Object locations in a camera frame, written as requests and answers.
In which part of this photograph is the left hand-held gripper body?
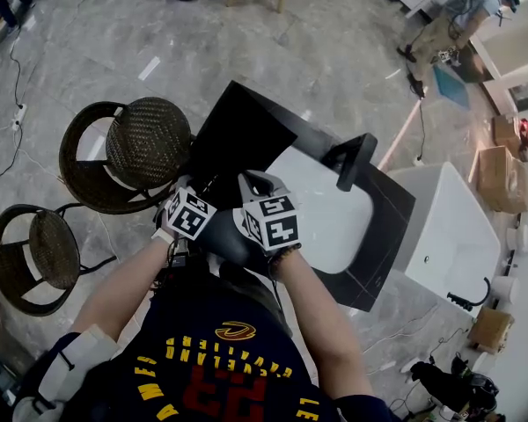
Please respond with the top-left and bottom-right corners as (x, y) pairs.
(163, 174), (218, 242)

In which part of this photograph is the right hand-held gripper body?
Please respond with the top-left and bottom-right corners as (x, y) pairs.
(232, 169), (302, 252)

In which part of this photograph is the black bag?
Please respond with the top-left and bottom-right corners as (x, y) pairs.
(187, 80), (299, 266)

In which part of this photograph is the person's right forearm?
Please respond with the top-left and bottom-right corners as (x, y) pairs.
(270, 244), (376, 402)

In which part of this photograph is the person's left forearm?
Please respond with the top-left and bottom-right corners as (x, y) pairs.
(69, 231), (180, 338)

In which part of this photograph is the white wrist band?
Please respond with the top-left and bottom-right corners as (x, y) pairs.
(150, 227), (176, 245)

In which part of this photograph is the white sink basin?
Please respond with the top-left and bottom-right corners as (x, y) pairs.
(263, 145), (375, 275)

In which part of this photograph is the large brown wicker chair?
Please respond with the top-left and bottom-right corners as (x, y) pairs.
(58, 96), (197, 215)

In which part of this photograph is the black sink faucet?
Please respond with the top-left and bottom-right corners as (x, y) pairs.
(320, 133), (378, 193)

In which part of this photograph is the black vanity counter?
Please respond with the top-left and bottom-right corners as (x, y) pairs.
(210, 80), (417, 314)

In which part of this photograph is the small brown wicker chair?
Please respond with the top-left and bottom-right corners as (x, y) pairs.
(0, 203), (118, 317)

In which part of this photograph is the person's navy jersey torso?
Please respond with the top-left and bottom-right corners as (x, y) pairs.
(63, 252), (401, 422)

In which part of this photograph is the white bathtub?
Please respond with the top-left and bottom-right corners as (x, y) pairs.
(386, 161), (502, 312)

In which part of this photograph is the white power strip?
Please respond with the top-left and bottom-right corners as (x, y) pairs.
(11, 103), (29, 132)

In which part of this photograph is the black floor tool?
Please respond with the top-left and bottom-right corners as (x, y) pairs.
(405, 71), (427, 100)

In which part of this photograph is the black bathtub faucet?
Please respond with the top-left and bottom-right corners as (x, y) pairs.
(446, 277), (493, 313)

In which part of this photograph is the blue mat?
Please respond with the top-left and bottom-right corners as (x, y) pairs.
(433, 64), (473, 112)

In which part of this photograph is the large cardboard box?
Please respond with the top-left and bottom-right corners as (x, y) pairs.
(468, 145), (528, 215)

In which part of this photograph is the black backpack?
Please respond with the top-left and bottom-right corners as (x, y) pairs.
(409, 358), (501, 415)

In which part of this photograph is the white paper roll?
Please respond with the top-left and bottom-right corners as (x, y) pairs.
(490, 274), (521, 311)
(505, 224), (528, 254)

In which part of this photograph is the small cardboard box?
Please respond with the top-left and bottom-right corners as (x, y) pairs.
(491, 113), (528, 162)

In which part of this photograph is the white counter unit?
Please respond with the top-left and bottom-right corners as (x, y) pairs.
(468, 0), (528, 113)

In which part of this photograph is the dark bead bracelet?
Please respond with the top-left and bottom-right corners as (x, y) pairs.
(268, 243), (303, 268)

